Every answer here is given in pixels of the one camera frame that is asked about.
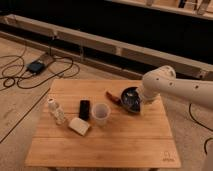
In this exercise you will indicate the blue power adapter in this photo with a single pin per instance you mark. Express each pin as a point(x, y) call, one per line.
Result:
point(35, 67)

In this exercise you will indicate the clear plastic bottle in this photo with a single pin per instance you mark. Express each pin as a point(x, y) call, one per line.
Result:
point(56, 110)

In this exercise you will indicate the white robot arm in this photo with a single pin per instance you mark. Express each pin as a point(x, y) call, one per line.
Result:
point(164, 80)

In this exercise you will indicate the black phone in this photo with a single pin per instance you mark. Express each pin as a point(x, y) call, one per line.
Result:
point(84, 109)

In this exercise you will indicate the translucent plastic cup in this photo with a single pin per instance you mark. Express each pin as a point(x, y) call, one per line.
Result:
point(100, 113)

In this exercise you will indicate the red pepper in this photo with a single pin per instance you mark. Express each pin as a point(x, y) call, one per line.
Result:
point(113, 98)

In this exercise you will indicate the wooden table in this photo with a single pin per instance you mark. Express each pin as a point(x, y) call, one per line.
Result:
point(125, 141)

